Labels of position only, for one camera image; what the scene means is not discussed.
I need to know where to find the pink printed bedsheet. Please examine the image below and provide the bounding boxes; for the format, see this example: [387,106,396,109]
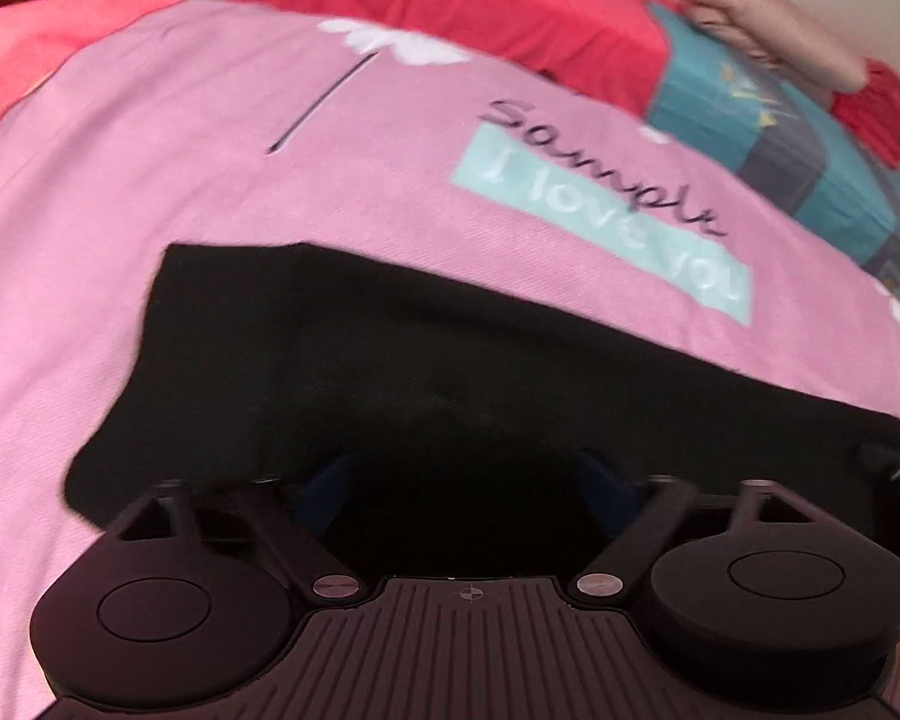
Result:
[0,0,900,691]

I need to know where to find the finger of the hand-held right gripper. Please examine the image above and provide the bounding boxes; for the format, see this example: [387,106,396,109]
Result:
[855,442,900,500]

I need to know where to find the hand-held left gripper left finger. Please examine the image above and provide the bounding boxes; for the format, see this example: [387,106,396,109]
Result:
[101,454,368,605]

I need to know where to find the teal grey patterned pillow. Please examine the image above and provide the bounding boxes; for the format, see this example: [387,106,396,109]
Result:
[641,0,900,301]

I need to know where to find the folded beige grey cloth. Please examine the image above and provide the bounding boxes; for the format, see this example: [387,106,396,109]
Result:
[679,0,867,95]

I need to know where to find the folded red cloth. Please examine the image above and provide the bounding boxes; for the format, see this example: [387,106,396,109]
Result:
[829,56,900,166]

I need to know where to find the coral red bedsheet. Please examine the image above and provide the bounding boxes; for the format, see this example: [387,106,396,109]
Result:
[0,0,185,158]

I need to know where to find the black pants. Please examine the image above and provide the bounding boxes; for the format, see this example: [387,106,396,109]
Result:
[64,241,900,578]

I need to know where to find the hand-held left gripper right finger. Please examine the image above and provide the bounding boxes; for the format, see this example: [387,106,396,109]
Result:
[568,450,820,605]

